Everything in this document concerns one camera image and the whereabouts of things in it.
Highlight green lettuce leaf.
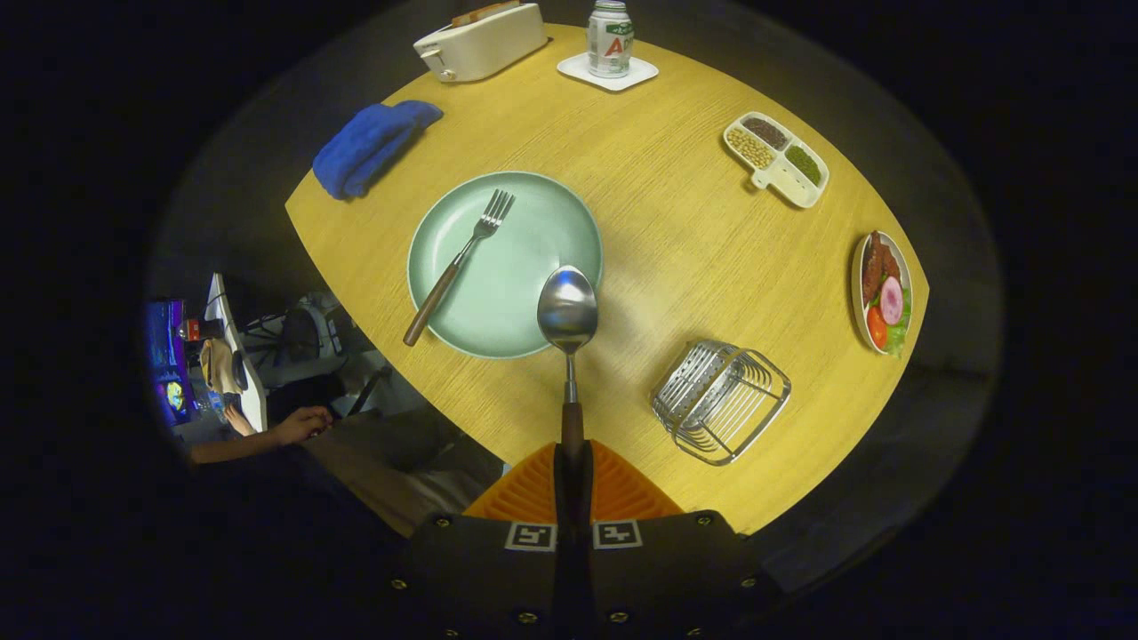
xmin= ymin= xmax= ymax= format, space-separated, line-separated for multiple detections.
xmin=883 ymin=289 xmax=914 ymax=359

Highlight green mung beans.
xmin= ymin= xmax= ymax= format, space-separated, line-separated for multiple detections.
xmin=786 ymin=144 xmax=823 ymax=187

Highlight white oval food plate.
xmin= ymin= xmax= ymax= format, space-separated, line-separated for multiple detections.
xmin=851 ymin=230 xmax=914 ymax=359

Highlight pale green round plate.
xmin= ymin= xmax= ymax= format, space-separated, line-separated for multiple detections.
xmin=407 ymin=171 xmax=605 ymax=360

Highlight white drink bottle green label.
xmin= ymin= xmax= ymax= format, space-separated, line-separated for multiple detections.
xmin=587 ymin=0 xmax=635 ymax=79

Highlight metal wire basket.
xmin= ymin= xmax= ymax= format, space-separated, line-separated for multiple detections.
xmin=651 ymin=339 xmax=792 ymax=467

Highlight brown toast slice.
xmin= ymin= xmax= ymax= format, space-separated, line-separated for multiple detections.
xmin=451 ymin=0 xmax=522 ymax=26

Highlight white divided dish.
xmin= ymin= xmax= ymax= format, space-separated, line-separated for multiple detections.
xmin=722 ymin=111 xmax=830 ymax=210

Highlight metal spoon wooden handle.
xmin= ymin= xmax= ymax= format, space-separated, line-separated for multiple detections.
xmin=536 ymin=264 xmax=599 ymax=463

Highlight white toaster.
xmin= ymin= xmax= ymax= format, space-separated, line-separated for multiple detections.
xmin=413 ymin=2 xmax=549 ymax=84

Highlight yellow soybeans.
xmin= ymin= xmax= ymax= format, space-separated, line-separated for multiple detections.
xmin=726 ymin=127 xmax=776 ymax=170

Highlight metal fork wooden handle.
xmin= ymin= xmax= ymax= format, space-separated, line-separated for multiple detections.
xmin=403 ymin=188 xmax=517 ymax=348

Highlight white square coaster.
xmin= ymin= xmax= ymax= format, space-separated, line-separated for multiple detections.
xmin=557 ymin=52 xmax=660 ymax=92

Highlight dark brown beans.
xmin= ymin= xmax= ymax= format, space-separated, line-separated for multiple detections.
xmin=742 ymin=116 xmax=790 ymax=150

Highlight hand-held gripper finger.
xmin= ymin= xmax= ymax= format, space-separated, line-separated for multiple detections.
xmin=573 ymin=438 xmax=788 ymax=640
xmin=391 ymin=440 xmax=574 ymax=640

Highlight blue folded towel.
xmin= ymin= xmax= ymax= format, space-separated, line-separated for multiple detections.
xmin=312 ymin=100 xmax=444 ymax=200

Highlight computer monitor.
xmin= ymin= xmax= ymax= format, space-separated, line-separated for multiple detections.
xmin=145 ymin=298 xmax=195 ymax=428

